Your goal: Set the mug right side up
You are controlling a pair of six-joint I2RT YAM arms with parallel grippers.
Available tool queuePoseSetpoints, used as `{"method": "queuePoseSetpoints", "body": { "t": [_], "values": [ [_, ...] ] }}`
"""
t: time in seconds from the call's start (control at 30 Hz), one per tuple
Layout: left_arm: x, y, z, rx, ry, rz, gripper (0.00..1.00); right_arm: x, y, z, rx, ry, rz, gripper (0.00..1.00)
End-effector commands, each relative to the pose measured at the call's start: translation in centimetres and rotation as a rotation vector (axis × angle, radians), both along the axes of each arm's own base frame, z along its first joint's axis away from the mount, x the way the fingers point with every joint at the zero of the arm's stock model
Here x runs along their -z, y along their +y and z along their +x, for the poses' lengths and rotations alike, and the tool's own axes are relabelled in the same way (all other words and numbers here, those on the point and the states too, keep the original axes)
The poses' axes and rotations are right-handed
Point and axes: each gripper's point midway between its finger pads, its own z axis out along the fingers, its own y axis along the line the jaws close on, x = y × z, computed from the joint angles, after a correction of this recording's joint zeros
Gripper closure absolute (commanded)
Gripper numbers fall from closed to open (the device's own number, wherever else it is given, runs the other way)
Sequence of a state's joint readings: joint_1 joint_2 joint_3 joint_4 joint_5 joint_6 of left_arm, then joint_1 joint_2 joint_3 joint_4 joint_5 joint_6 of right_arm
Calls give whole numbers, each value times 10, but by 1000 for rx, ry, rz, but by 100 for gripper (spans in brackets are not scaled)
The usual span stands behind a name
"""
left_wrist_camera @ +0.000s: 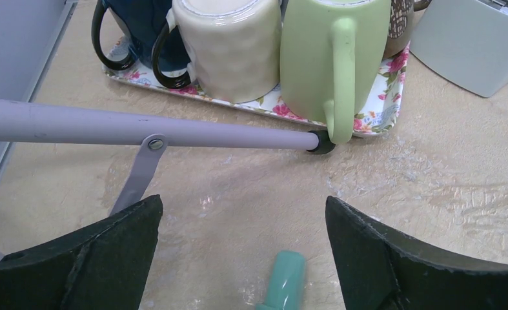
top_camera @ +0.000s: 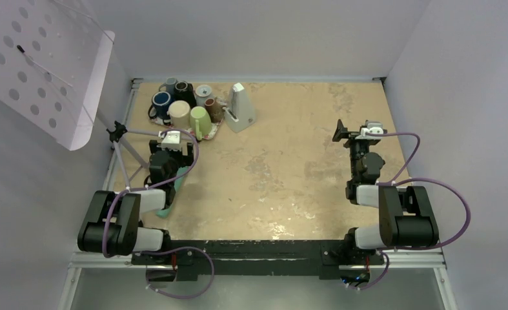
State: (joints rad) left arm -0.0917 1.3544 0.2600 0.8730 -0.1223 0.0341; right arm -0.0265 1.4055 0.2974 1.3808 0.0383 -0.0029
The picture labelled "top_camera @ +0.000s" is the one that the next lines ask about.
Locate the black mug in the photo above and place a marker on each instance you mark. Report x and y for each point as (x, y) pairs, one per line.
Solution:
(183, 91)

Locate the beige mug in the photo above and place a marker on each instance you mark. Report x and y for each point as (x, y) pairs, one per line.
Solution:
(179, 112)

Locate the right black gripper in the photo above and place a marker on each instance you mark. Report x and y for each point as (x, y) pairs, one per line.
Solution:
(343, 133)

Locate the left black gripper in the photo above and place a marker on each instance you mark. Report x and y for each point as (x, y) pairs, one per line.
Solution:
(183, 159)

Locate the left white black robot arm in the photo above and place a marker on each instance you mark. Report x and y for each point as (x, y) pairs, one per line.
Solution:
(113, 224)

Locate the light green mug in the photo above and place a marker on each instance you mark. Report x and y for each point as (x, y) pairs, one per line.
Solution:
(200, 122)

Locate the white upside-down mug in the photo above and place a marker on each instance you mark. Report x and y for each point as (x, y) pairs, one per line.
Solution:
(202, 93)

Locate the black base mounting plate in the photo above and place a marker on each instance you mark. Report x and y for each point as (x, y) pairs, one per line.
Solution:
(325, 259)

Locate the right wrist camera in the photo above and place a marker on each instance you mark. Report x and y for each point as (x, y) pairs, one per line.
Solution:
(372, 127)

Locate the grey mug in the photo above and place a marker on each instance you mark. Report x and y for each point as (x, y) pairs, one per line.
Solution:
(168, 86)

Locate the teal cylindrical tube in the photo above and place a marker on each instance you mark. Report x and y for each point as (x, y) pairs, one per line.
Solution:
(173, 179)

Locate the aluminium frame rail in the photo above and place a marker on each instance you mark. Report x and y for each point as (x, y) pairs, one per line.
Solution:
(415, 280)

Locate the dark blue mug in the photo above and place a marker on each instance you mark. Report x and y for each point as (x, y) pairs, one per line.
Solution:
(161, 102)

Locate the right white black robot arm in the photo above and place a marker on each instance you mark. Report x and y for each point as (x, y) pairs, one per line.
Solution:
(405, 216)

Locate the brown striped mug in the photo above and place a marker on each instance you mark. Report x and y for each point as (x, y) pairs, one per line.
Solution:
(214, 109)

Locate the white perforated panel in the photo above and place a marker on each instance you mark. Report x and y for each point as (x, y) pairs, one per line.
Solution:
(54, 57)

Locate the white wedge-shaped device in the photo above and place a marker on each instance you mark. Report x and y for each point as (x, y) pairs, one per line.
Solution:
(240, 112)

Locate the floral tray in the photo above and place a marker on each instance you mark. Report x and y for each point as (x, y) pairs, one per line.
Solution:
(215, 127)

